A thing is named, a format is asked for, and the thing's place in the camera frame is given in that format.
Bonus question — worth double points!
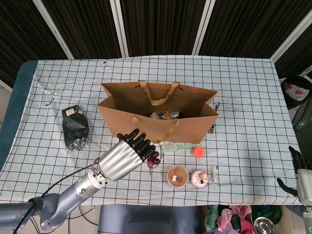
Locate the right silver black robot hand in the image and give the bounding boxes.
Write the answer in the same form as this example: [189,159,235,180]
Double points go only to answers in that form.
[276,145,312,204]

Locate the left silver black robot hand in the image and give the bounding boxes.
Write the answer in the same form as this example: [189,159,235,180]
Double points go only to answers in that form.
[94,128,156,181]

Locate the purple grape bunch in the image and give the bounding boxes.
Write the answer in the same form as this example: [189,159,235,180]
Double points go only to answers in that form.
[116,133,167,176]

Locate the brown round cup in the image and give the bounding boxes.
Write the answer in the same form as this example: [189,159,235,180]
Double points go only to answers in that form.
[167,165,189,189]

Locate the bread bun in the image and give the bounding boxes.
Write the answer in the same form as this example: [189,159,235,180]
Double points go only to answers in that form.
[159,111,180,120]

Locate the brown paper bag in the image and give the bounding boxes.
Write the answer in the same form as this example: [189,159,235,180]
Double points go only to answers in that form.
[97,80,219,144]

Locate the grey cloth with red marks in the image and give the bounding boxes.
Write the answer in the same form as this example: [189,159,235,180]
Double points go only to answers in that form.
[280,75,312,110]

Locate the cardboard box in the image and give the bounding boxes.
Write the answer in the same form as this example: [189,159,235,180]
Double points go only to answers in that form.
[247,206,290,234]

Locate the dark green cloth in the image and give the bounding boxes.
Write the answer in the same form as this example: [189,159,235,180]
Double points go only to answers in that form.
[251,205,277,219]

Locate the green brush white bristles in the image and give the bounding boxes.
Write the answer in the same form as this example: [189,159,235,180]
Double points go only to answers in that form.
[159,143,197,153]

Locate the black item in clear packet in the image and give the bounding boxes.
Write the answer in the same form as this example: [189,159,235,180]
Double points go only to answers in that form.
[61,104,92,153]

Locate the steel bowl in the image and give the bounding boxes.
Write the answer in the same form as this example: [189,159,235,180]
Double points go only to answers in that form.
[253,216,277,234]

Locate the dark grey robot torso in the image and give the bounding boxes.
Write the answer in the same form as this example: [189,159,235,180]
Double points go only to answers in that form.
[97,204,208,234]

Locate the dark green mesh chair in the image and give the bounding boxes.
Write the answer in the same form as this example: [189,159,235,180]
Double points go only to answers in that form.
[291,97,312,134]

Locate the pink cloth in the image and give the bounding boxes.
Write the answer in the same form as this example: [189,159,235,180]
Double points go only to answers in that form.
[216,205,252,232]

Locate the orange cube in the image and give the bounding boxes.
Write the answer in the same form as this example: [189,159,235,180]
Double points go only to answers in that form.
[192,146,206,158]

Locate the pink frosted donut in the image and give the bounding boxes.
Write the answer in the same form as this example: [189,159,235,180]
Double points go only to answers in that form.
[190,170,209,189]

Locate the green patterned cloth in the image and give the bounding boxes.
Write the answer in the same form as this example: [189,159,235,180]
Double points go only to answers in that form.
[204,205,219,230]

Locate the metal fork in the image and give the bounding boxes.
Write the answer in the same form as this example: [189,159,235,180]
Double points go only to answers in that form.
[208,101,221,134]

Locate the blue table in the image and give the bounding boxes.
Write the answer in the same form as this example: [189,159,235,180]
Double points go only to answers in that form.
[0,60,39,171]

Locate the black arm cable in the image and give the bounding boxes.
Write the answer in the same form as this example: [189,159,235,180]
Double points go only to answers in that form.
[16,164,98,234]

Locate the tangled black floor cables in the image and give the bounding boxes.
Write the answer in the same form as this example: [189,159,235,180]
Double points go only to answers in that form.
[65,206,99,234]

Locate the white USB cable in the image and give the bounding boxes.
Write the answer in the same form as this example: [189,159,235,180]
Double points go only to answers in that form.
[210,164,219,183]

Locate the white partition frame post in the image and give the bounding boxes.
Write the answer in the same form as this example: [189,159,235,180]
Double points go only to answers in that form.
[270,9,312,61]
[192,0,216,56]
[33,0,75,59]
[109,0,129,59]

